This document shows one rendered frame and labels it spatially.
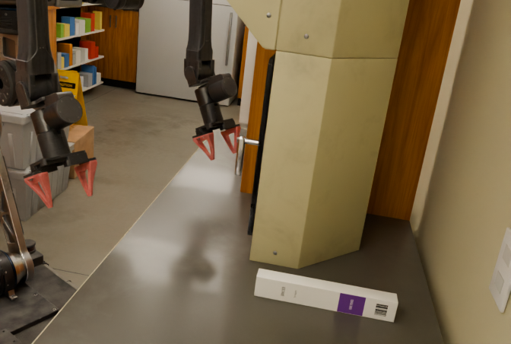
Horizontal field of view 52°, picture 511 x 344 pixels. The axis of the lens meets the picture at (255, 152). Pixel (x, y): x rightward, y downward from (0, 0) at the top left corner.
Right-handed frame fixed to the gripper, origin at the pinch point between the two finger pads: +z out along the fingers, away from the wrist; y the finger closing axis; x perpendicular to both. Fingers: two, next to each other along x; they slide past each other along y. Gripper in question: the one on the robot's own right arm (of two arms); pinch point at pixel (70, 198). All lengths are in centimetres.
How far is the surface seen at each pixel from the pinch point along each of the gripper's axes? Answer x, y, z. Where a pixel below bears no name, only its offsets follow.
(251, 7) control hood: -45, 22, -25
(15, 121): 173, 83, -50
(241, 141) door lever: -28.8, 26.0, -1.1
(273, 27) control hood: -47, 24, -20
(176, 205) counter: 4.7, 31.8, 9.7
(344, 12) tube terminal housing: -58, 32, -19
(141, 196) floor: 193, 163, 11
